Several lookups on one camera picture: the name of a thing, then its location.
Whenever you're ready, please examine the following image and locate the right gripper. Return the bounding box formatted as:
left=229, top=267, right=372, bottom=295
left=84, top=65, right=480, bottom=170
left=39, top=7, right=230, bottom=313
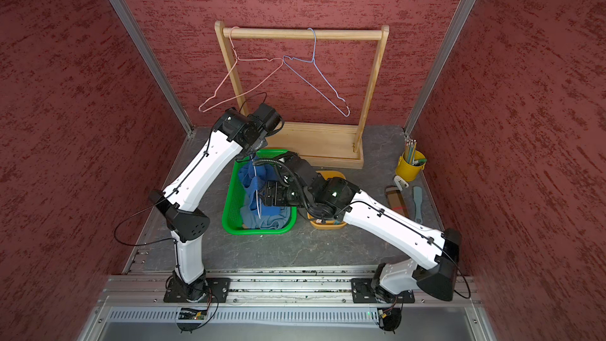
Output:
left=259, top=177, right=316, bottom=205

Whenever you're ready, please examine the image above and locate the white wire hanger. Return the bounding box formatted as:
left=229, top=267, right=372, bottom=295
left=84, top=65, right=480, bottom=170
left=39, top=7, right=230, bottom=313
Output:
left=252, top=166, right=263, bottom=219

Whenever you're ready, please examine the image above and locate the royal blue tank top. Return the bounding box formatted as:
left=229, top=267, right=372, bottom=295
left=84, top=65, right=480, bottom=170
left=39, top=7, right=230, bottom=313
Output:
left=238, top=162, right=278, bottom=209

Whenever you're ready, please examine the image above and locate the grey-blue tank top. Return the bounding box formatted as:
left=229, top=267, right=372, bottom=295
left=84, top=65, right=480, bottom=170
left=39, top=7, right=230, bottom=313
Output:
left=240, top=206, right=291, bottom=230

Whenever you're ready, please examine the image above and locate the blue wire hanger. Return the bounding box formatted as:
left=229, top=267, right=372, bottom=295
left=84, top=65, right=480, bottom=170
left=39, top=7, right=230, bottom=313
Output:
left=282, top=28, right=351, bottom=118

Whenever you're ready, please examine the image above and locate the pink wire hanger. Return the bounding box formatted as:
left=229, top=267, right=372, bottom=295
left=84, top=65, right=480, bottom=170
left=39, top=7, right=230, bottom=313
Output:
left=198, top=21, right=284, bottom=113

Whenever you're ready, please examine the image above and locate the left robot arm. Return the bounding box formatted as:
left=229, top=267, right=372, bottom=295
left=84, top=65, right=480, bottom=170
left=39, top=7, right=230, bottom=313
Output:
left=149, top=104, right=283, bottom=302

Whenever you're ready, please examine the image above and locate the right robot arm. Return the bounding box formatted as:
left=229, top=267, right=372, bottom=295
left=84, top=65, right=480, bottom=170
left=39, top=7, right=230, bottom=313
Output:
left=253, top=152, right=461, bottom=302

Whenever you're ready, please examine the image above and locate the green plastic basket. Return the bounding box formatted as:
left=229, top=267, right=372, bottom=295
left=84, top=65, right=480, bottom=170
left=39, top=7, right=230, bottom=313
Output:
left=222, top=159, right=297, bottom=235

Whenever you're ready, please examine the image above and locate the yellow plastic tray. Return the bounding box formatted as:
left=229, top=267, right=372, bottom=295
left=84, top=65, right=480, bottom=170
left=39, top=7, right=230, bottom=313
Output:
left=306, top=170, right=347, bottom=230

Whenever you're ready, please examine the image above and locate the wooden clothes rack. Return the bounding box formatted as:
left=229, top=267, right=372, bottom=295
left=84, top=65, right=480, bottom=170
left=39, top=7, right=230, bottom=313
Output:
left=233, top=25, right=390, bottom=169

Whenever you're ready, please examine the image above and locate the brown wooden brush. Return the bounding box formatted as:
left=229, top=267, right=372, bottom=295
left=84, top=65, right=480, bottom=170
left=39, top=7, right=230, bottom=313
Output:
left=384, top=186, right=409, bottom=218

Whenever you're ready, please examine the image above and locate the yellow pencil cup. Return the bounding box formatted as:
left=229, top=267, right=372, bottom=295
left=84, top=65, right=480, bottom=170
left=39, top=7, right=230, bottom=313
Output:
left=395, top=138, right=427, bottom=183

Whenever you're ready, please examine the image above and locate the grey-blue spatula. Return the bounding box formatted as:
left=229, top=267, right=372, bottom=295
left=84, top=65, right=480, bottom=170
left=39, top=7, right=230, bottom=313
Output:
left=413, top=186, right=424, bottom=224

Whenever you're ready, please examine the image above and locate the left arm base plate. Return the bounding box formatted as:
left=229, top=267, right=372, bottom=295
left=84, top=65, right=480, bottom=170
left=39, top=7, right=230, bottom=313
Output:
left=163, top=276, right=231, bottom=305

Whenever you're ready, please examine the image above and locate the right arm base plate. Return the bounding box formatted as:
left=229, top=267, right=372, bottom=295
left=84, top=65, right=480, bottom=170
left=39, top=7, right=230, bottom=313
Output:
left=350, top=278, right=415, bottom=305

